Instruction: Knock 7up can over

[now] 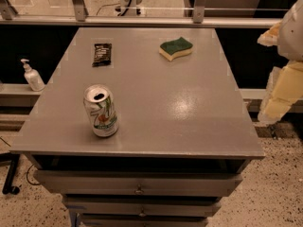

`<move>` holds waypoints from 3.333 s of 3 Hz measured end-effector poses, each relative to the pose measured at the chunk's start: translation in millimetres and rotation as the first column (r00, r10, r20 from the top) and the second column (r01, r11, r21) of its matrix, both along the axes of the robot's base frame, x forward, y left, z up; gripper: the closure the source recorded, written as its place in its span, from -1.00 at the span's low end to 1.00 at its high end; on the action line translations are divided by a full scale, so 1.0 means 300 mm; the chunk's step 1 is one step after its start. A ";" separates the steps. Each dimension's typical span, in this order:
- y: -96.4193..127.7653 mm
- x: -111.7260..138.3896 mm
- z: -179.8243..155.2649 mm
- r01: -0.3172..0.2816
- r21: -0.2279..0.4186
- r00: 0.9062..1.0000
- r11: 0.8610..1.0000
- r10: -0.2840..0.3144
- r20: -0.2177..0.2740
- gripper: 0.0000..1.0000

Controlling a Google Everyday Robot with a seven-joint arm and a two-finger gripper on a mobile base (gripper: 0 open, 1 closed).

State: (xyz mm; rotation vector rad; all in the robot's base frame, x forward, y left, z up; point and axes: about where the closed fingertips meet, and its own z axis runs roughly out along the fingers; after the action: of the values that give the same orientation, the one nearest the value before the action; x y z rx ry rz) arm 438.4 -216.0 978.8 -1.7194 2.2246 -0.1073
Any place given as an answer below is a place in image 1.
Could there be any green yellow sponge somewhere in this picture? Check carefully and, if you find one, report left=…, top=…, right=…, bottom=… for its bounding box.
left=159, top=37, right=193, bottom=61

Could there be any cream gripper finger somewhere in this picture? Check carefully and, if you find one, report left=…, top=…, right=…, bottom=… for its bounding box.
left=257, top=23, right=281, bottom=46
left=258, top=61, right=303, bottom=123

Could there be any black snack packet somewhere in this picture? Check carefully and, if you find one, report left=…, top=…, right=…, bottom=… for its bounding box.
left=92, top=44, right=112, bottom=67

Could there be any black stand leg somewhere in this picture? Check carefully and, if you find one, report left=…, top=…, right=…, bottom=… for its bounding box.
left=0, top=152, right=20, bottom=195

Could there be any metal railing frame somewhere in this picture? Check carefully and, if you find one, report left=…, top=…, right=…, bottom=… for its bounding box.
left=0, top=0, right=288, bottom=28

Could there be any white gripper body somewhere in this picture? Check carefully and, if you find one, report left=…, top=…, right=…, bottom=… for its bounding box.
left=277, top=0, right=303, bottom=61

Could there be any white green 7up can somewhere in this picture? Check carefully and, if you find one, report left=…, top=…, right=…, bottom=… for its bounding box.
left=83, top=84, right=118, bottom=137

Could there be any white pump soap bottle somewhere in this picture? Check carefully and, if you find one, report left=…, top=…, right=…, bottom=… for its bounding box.
left=21, top=59, right=45, bottom=92

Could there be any grey drawer cabinet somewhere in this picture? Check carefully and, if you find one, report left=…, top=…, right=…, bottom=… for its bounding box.
left=12, top=28, right=264, bottom=227

